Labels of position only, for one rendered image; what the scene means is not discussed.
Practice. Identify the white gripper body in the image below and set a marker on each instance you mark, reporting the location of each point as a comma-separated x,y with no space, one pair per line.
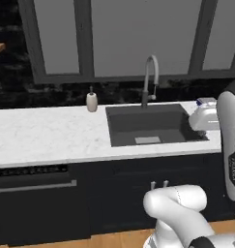
204,119

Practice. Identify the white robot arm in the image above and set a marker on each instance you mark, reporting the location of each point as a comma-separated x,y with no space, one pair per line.
177,210

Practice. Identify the black cupboard door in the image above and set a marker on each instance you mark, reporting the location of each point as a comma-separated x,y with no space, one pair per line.
199,171
122,200

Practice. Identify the dark grey sink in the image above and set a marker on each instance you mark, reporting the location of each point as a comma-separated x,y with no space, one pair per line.
144,126

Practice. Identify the grey curved tap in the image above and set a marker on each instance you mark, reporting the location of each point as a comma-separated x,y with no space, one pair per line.
146,87

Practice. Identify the beige soap dispenser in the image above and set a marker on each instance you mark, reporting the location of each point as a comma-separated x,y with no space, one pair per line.
92,102

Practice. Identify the grey framed window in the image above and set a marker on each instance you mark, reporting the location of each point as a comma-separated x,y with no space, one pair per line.
85,38

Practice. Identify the black dishwasher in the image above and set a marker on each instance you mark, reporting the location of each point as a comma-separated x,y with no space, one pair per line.
38,213

